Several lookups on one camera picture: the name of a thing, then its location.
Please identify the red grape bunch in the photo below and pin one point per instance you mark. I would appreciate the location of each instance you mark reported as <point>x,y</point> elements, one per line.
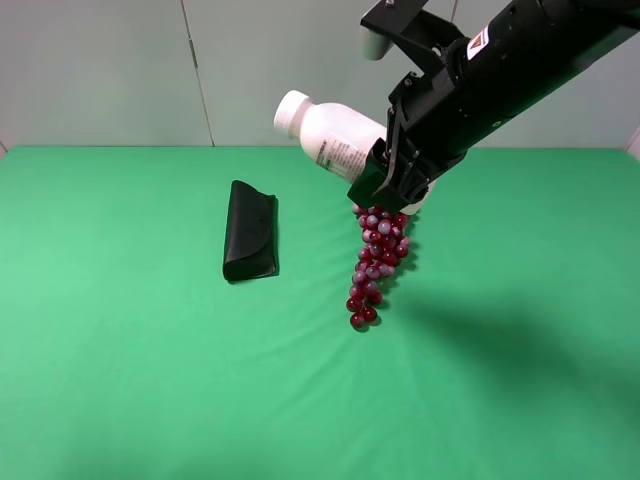
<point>385,246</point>

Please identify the green tablecloth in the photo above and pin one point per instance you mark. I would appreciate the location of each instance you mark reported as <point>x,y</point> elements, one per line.
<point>507,345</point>

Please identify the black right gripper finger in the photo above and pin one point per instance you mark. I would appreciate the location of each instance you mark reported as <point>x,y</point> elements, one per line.
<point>405,184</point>
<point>376,185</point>

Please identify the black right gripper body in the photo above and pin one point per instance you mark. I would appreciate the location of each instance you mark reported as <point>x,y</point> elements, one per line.
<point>444,114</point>

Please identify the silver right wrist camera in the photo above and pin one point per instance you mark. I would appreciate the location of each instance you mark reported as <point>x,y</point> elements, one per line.
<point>420,35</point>

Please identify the white plastic milk bottle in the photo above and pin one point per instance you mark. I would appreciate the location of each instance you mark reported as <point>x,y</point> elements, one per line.
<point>336,137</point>

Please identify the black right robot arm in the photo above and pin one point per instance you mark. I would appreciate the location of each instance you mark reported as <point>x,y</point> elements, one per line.
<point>558,40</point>

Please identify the black folded glasses case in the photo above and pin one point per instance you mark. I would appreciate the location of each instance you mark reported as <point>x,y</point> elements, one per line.
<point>250,247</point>

